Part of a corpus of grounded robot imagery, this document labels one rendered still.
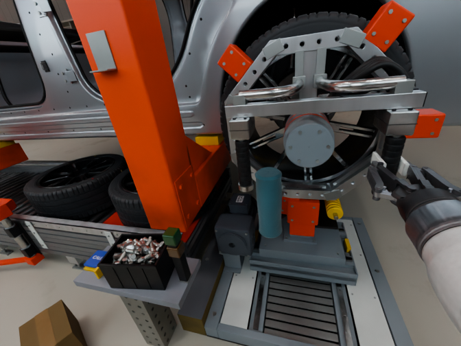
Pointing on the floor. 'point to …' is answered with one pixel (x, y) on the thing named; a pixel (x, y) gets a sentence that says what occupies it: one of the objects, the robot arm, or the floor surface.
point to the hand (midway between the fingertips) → (387, 163)
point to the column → (151, 320)
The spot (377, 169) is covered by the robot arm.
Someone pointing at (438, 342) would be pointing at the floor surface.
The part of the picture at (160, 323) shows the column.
